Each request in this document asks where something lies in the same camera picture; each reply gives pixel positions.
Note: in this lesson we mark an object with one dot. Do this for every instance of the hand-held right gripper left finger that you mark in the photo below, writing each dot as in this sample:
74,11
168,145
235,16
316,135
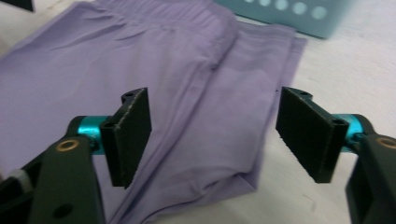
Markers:
129,137

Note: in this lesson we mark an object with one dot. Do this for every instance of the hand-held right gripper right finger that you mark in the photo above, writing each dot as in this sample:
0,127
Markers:
311,137

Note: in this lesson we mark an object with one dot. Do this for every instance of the purple pants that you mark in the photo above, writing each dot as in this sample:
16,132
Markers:
174,93

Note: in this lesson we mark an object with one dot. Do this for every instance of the blue plastic basket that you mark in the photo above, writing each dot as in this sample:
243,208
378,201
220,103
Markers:
299,17

